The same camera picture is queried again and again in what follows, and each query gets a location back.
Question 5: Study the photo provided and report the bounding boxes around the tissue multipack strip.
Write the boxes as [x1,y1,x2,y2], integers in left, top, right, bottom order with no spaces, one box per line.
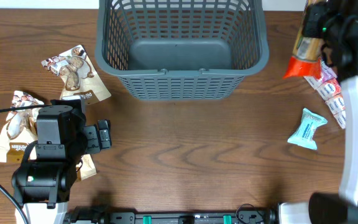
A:
[304,59,346,129]

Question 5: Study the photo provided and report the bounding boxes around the beige snack pouch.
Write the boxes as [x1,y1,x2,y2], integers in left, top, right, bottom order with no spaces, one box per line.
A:
[76,154,97,182]
[0,90,45,164]
[42,45,111,105]

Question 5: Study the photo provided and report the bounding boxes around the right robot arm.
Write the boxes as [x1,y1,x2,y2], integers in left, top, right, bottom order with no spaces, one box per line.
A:
[265,1,358,223]

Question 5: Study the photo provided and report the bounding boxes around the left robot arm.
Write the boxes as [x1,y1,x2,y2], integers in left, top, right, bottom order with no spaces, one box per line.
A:
[12,95,112,223]

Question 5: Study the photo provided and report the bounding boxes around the grey plastic basket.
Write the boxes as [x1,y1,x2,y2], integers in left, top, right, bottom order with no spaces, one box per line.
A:
[95,0,269,100]

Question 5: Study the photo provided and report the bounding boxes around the orange cracker package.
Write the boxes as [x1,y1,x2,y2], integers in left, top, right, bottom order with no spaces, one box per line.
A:
[282,0,326,80]

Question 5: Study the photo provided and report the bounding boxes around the teal snack bar wrapper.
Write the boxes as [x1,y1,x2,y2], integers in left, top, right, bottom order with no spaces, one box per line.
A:
[287,108,328,150]

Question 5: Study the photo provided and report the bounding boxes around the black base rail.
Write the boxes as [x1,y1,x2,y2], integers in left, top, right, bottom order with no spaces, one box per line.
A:
[62,203,278,224]

